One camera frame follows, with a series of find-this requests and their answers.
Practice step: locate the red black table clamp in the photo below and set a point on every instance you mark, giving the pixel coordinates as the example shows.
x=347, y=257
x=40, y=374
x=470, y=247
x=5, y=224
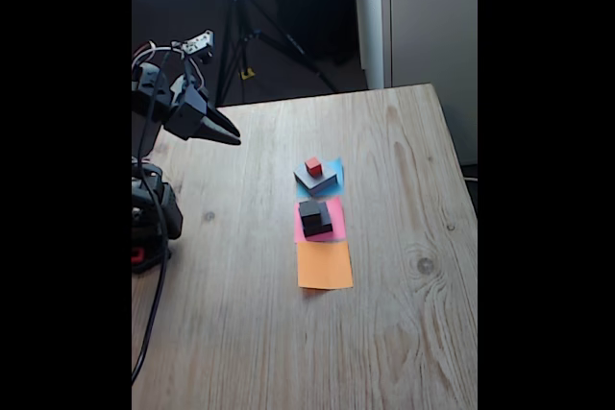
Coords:
x=137, y=255

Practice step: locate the blue paper sheet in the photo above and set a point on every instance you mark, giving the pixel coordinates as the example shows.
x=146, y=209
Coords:
x=340, y=167

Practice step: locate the white grey cabinet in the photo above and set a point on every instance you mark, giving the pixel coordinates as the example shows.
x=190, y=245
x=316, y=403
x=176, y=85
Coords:
x=432, y=21

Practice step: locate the yellow tag on tripod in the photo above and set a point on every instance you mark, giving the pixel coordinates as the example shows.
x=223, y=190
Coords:
x=247, y=74

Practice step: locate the large grey square block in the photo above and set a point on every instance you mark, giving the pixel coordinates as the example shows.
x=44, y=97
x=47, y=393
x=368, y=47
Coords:
x=329, y=177

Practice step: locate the black tripod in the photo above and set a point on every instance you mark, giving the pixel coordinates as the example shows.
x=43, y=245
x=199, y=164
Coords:
x=238, y=35

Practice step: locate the orange paper sheet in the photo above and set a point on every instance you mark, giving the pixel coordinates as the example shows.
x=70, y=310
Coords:
x=324, y=266

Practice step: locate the pink paper sheet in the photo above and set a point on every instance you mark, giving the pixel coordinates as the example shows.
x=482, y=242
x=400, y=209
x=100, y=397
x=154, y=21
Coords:
x=338, y=218

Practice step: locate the small red cube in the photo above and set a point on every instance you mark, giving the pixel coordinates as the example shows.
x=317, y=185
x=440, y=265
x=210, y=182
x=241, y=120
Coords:
x=313, y=167

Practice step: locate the small dark grey cube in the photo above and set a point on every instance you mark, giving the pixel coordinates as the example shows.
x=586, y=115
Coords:
x=310, y=212

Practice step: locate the medium black square block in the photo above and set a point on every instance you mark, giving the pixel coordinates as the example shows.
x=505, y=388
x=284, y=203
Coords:
x=327, y=228

